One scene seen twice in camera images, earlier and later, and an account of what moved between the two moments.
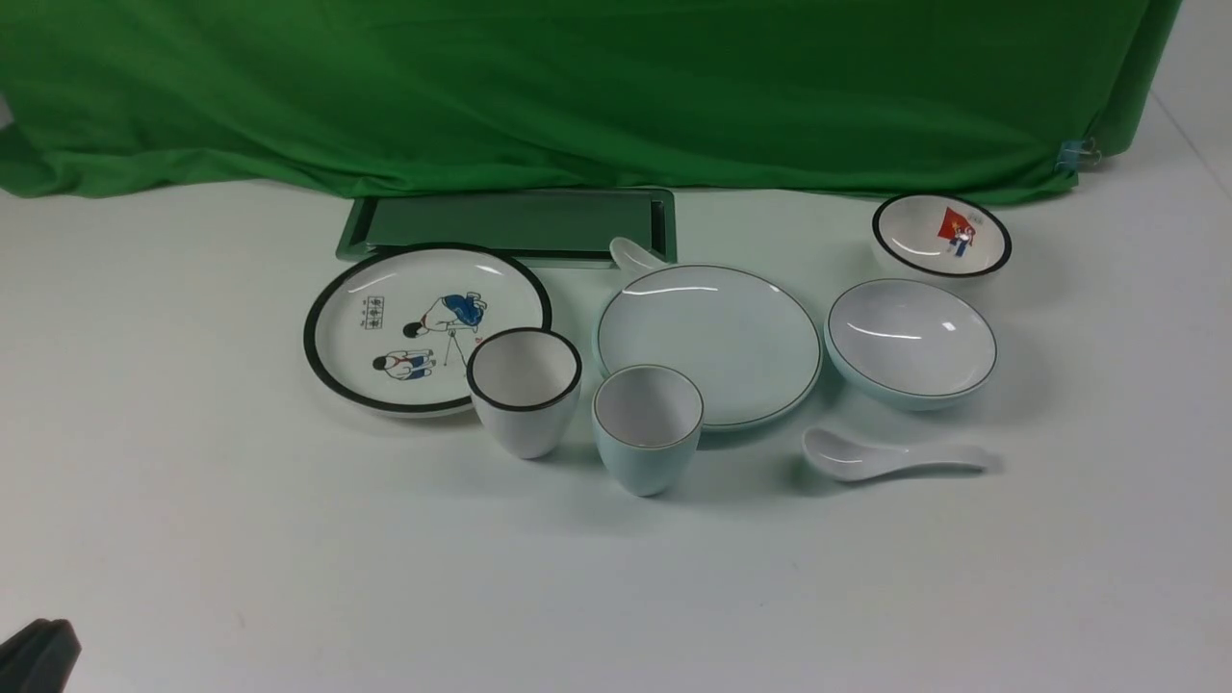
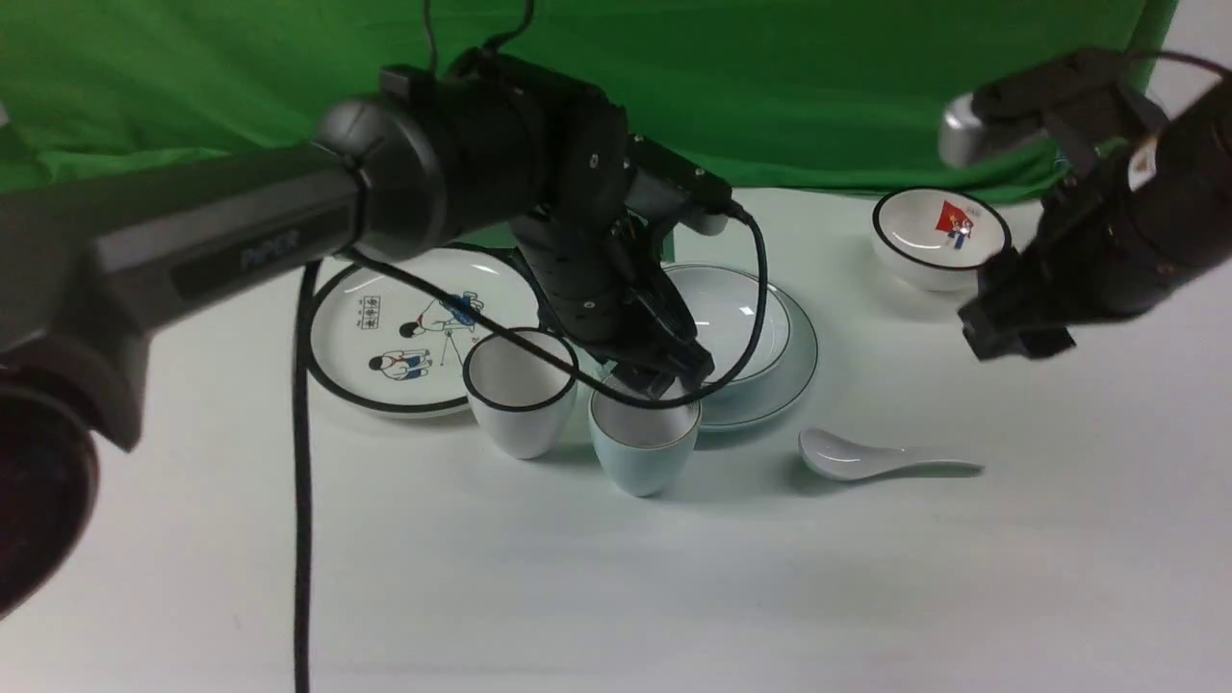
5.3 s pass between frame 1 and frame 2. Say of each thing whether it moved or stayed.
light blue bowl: moved
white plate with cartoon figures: stayed
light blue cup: stayed
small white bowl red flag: stayed
